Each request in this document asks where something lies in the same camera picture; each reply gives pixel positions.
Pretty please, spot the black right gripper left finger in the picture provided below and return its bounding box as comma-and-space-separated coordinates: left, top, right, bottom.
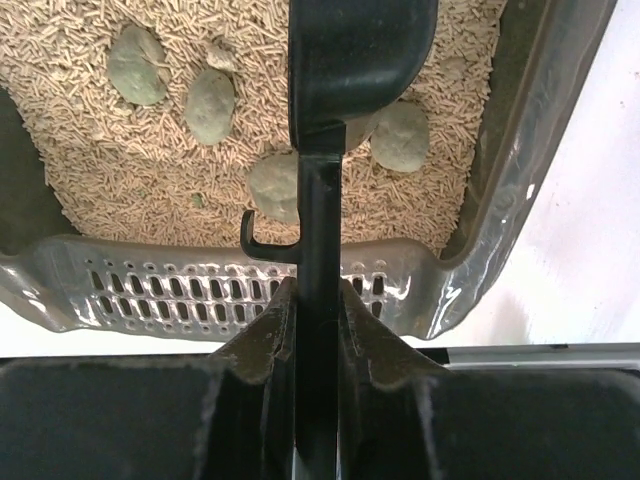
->
209, 277, 297, 479

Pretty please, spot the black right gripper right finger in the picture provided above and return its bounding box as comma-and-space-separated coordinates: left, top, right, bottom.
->
339, 280, 444, 479

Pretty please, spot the grey litter box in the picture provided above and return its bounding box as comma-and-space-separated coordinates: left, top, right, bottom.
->
1, 1, 614, 342

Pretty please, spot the grey-green clump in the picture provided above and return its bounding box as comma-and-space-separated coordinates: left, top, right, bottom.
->
107, 25, 170, 106
370, 101, 430, 173
184, 69, 235, 146
248, 152, 298, 223

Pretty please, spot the black litter scoop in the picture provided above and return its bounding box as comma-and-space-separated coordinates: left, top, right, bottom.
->
240, 1, 438, 479

